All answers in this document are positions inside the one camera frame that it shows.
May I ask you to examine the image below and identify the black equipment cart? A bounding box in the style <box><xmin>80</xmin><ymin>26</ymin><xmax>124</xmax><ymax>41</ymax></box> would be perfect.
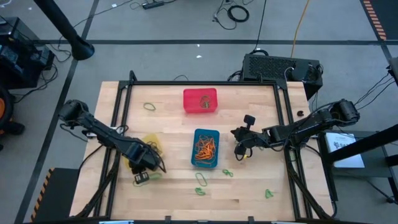
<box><xmin>0</xmin><ymin>16</ymin><xmax>57</xmax><ymax>91</ymax></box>

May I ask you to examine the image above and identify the yellow plastic basket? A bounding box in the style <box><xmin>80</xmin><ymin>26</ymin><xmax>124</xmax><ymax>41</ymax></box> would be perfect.
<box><xmin>123</xmin><ymin>133</ymin><xmax>164</xmax><ymax>170</ymax></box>

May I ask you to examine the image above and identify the yellow cable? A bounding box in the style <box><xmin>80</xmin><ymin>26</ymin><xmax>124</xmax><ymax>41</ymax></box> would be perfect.
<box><xmin>290</xmin><ymin>0</ymin><xmax>311</xmax><ymax>59</ymax></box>

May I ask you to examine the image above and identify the black metal table frame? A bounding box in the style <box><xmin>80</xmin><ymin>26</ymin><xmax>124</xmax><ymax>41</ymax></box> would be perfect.
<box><xmin>74</xmin><ymin>70</ymin><xmax>339</xmax><ymax>222</ymax></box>

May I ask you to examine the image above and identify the black hazard striped mat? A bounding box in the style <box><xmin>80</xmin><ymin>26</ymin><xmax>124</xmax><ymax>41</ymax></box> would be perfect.
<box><xmin>30</xmin><ymin>167</ymin><xmax>81</xmax><ymax>223</ymax></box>
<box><xmin>361</xmin><ymin>0</ymin><xmax>398</xmax><ymax>42</ymax></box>

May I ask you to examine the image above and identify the blue plastic basket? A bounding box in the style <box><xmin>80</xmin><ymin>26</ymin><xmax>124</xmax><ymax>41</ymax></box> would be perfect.
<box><xmin>190</xmin><ymin>128</ymin><xmax>220</xmax><ymax>169</ymax></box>

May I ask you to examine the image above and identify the coiled black cable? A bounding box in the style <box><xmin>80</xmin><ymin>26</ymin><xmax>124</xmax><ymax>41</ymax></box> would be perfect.
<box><xmin>212</xmin><ymin>4</ymin><xmax>251</xmax><ymax>31</ymax></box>

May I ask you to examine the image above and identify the white printed paper sheet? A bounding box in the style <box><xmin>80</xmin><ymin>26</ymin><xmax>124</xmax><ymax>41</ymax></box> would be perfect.
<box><xmin>324</xmin><ymin>132</ymin><xmax>366</xmax><ymax>169</ymax></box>

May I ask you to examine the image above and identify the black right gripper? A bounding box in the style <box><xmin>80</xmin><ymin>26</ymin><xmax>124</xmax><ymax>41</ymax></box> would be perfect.
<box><xmin>230</xmin><ymin>114</ymin><xmax>271</xmax><ymax>158</ymax></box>

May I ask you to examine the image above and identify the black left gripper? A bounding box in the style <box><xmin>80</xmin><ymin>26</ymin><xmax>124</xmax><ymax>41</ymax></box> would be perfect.
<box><xmin>126</xmin><ymin>141</ymin><xmax>162</xmax><ymax>185</ymax></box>

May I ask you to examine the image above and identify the black metal stand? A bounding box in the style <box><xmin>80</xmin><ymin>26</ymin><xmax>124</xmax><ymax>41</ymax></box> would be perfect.
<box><xmin>317</xmin><ymin>123</ymin><xmax>398</xmax><ymax>205</ymax></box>

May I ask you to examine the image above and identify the black pole stand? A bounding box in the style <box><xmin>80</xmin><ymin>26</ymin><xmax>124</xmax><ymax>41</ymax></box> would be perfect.
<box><xmin>32</xmin><ymin>0</ymin><xmax>96</xmax><ymax>62</ymax></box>

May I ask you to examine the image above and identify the black computer case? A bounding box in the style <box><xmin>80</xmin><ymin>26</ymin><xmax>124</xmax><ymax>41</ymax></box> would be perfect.
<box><xmin>241</xmin><ymin>53</ymin><xmax>324</xmax><ymax>101</ymax></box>

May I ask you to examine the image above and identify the black power strip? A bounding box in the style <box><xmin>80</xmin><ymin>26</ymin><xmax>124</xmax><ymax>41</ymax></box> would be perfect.
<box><xmin>141</xmin><ymin>0</ymin><xmax>166</xmax><ymax>10</ymax></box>

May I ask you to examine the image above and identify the black power cable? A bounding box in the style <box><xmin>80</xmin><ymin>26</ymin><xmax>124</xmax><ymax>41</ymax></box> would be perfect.
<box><xmin>250</xmin><ymin>0</ymin><xmax>268</xmax><ymax>56</ymax></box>

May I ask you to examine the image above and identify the dark brown rubber band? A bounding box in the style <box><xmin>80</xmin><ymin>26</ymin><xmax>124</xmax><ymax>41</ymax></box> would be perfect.
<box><xmin>147</xmin><ymin>141</ymin><xmax>162</xmax><ymax>153</ymax></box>

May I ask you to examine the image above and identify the red plastic basket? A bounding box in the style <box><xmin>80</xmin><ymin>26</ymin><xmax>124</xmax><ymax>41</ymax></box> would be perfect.
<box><xmin>183</xmin><ymin>88</ymin><xmax>218</xmax><ymax>114</ymax></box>

